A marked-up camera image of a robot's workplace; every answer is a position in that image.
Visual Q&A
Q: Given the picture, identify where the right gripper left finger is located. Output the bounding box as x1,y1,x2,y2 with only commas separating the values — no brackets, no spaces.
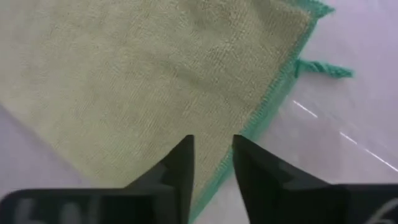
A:
124,134,195,224

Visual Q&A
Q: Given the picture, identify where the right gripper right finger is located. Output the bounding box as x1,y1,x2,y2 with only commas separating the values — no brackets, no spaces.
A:
232,134,332,224

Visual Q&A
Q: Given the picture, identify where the green microfiber towel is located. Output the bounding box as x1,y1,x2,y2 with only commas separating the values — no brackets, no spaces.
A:
0,0,355,223

